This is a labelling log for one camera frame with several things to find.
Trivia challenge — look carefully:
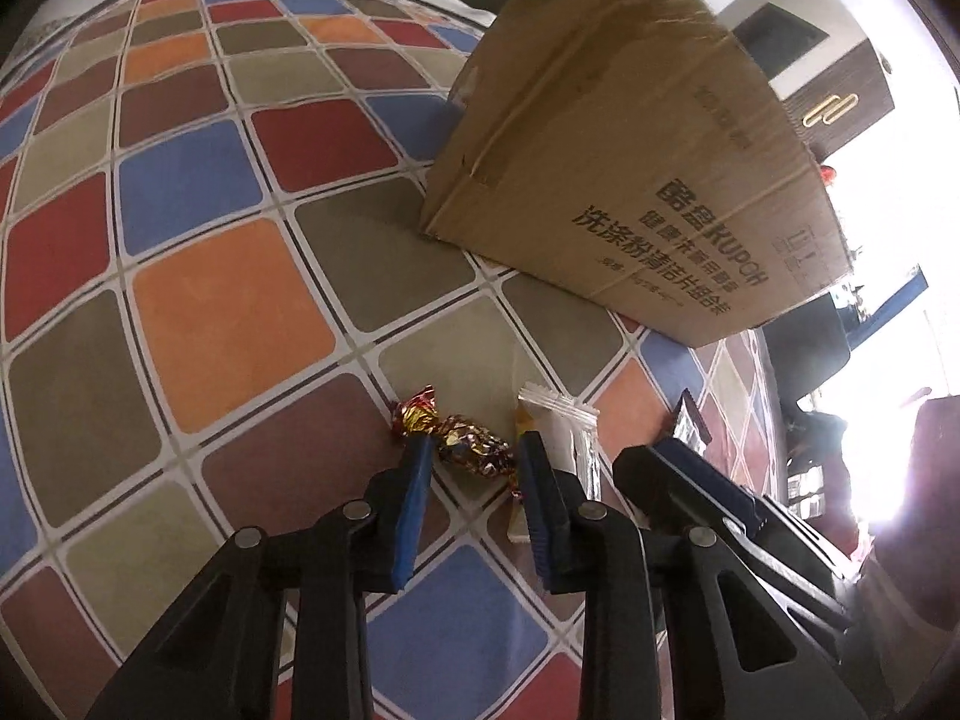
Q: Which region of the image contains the dark upholstered chair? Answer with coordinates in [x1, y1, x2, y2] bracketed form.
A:
[757, 294, 853, 403]

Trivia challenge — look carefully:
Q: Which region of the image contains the gold red foil candy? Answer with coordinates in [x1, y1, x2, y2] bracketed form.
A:
[390, 385, 523, 500]

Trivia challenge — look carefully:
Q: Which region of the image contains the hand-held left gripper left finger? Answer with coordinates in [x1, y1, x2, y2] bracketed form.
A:
[86, 431, 437, 720]

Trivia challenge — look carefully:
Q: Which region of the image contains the gold wall ornament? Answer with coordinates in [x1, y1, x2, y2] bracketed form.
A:
[800, 93, 864, 129]

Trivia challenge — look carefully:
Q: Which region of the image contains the white snack packet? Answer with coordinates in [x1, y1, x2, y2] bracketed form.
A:
[508, 382, 602, 545]

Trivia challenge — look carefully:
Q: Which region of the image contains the dark interior door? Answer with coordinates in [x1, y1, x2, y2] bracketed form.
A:
[738, 3, 830, 81]

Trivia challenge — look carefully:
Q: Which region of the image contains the brown cardboard box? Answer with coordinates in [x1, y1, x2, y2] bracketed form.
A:
[418, 0, 857, 350]

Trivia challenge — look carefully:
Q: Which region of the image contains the dark snack packet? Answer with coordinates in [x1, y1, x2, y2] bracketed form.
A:
[670, 388, 714, 459]

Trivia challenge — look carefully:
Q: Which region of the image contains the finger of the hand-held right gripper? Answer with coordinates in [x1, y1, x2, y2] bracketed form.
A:
[760, 496, 861, 587]
[613, 444, 857, 643]

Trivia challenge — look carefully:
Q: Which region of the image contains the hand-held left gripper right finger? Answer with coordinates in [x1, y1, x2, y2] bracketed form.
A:
[516, 431, 826, 720]

